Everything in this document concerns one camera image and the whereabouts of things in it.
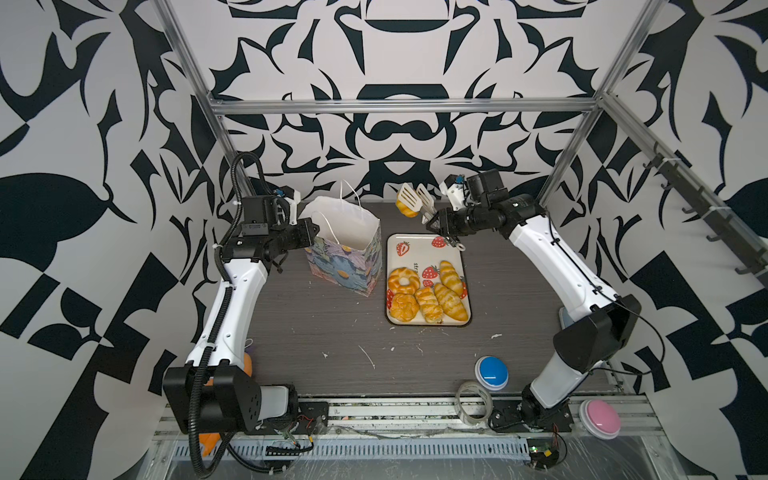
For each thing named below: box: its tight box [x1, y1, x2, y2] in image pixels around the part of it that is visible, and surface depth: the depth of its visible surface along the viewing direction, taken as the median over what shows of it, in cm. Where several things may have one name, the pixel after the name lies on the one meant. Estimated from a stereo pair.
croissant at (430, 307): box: [415, 287, 444, 324], surface depth 91 cm
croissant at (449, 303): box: [434, 283, 468, 322], surface depth 91 cm
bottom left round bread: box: [389, 293, 419, 323], surface depth 91 cm
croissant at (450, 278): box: [439, 260, 463, 297], surface depth 98 cm
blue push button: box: [474, 356, 509, 391], surface depth 81 cm
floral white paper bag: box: [299, 196, 383, 297], surface depth 87 cm
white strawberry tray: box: [385, 233, 472, 327], surface depth 96 cm
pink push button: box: [579, 399, 621, 440], surface depth 74 cm
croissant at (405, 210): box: [395, 200, 419, 218], surface depth 85 cm
